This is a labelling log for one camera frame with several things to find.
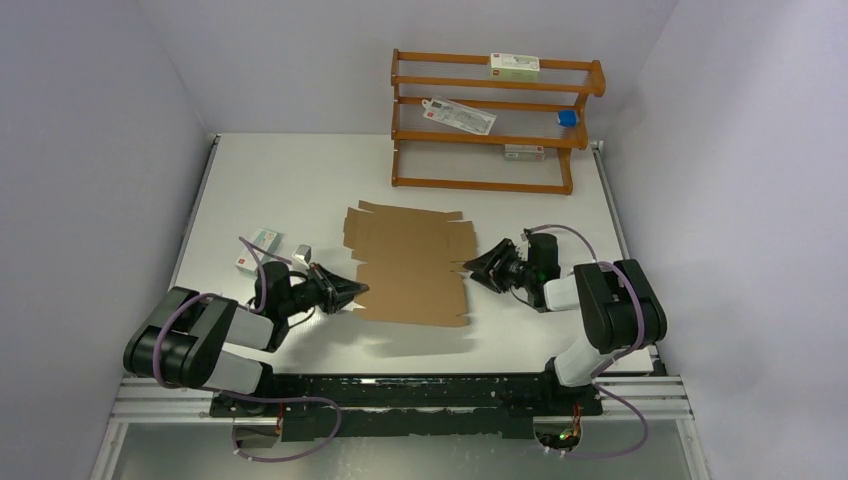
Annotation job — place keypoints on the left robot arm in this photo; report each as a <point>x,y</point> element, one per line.
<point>181,342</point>

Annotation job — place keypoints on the orange wooden shelf rack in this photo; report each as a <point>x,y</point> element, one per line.
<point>526,112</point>

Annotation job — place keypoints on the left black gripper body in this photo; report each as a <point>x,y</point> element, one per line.
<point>312,292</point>

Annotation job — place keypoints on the white green box top shelf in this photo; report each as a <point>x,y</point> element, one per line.
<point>514,67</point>

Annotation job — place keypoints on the white box lower shelf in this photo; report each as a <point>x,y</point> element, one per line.
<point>526,153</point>

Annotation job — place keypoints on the brown cardboard box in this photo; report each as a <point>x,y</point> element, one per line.
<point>412,262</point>

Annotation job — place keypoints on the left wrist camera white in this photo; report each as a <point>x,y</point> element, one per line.
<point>303,254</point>

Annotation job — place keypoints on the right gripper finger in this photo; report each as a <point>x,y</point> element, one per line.
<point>489,262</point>
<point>498,282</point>

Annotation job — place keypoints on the white green box on table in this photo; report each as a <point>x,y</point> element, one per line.
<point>259,248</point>

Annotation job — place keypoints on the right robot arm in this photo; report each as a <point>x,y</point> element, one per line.
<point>620,311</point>

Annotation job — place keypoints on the blue small cube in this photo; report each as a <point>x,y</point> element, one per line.
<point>568,118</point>

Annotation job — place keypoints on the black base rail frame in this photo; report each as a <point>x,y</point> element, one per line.
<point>312,406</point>

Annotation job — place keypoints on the white flat package middle shelf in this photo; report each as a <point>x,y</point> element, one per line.
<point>458,116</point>

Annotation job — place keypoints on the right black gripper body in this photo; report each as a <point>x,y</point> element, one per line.
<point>516,271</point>

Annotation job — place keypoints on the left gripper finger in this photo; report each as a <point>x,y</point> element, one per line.
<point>334,281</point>
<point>337,300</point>

